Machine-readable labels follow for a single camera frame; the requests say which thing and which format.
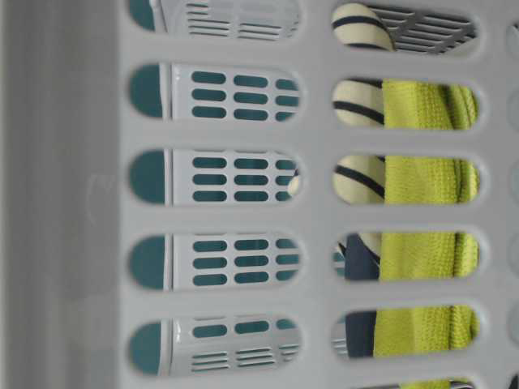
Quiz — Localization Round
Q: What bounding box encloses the white plastic slotted basket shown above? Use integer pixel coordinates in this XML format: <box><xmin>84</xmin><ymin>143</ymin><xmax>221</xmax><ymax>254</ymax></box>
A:
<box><xmin>1</xmin><ymin>1</ymin><xmax>518</xmax><ymax>388</ymax></box>

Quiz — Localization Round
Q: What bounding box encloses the cream navy striped cloth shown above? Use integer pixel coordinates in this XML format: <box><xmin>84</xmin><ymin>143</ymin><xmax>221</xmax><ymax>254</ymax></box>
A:
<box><xmin>286</xmin><ymin>2</ymin><xmax>393</xmax><ymax>260</ymax></box>

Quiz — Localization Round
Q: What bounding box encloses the dark navy blue cloth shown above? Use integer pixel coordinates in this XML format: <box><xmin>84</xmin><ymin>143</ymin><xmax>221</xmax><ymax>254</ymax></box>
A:
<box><xmin>341</xmin><ymin>234</ymin><xmax>380</xmax><ymax>358</ymax></box>

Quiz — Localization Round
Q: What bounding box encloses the yellow-green waffle cloth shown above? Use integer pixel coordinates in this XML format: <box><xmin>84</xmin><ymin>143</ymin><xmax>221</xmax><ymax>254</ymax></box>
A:
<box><xmin>371</xmin><ymin>79</ymin><xmax>482</xmax><ymax>389</ymax></box>

